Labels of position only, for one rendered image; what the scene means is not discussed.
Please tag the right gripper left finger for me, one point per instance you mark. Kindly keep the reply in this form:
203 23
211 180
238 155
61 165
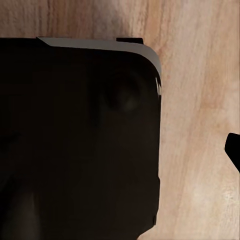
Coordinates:
12 148

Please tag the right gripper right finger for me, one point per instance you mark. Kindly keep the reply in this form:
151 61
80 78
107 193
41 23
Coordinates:
232 148

